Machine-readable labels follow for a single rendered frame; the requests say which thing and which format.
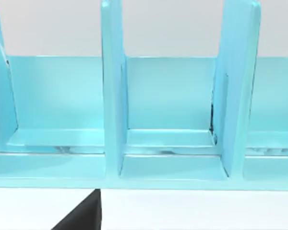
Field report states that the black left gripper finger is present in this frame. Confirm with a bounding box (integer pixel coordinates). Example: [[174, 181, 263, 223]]
[[50, 188, 103, 230]]

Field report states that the light blue rack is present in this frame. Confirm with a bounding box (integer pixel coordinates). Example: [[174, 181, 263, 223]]
[[0, 0, 288, 189]]

